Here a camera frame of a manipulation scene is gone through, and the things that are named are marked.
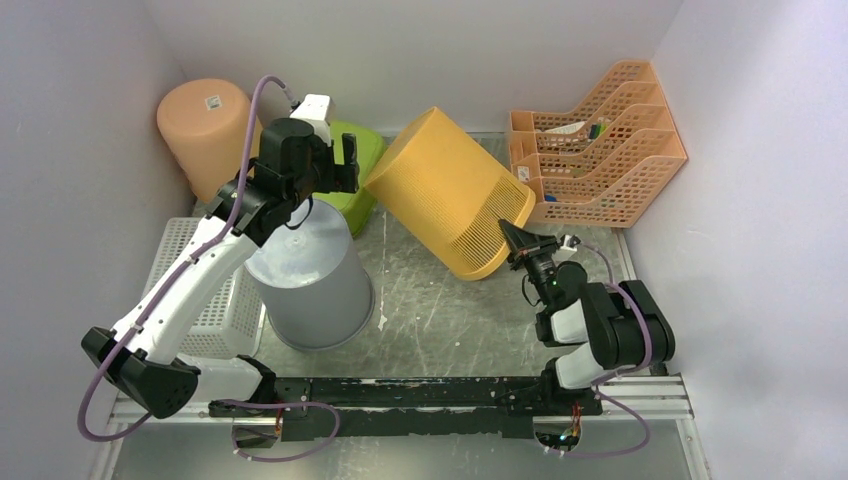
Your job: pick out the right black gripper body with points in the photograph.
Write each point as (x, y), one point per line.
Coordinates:
(539, 265)

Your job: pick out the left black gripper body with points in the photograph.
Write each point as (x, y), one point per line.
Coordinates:
(321, 178)

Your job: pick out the green plastic basin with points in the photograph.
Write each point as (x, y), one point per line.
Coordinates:
(356, 208)

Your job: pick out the large orange plastic bucket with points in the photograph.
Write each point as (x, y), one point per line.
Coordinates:
(204, 124)

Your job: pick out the yellow slatted waste basket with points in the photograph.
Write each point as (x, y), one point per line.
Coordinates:
(450, 194)

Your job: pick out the grey plastic bucket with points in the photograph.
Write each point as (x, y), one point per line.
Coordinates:
(316, 291)

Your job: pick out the white perforated tray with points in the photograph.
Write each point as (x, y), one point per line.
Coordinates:
(231, 323)

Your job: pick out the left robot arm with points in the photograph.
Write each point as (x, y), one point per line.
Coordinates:
(140, 355)

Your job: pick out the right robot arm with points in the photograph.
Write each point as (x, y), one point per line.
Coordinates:
(613, 327)

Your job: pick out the orange plastic file organizer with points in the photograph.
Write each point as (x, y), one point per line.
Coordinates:
(605, 161)

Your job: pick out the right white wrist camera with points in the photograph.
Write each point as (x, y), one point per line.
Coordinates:
(568, 245)

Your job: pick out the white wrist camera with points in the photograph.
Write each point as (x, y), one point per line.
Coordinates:
(316, 110)
(568, 245)

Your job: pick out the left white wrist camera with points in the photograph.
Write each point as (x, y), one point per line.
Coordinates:
(316, 110)

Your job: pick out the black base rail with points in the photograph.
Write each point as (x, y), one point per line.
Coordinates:
(310, 408)

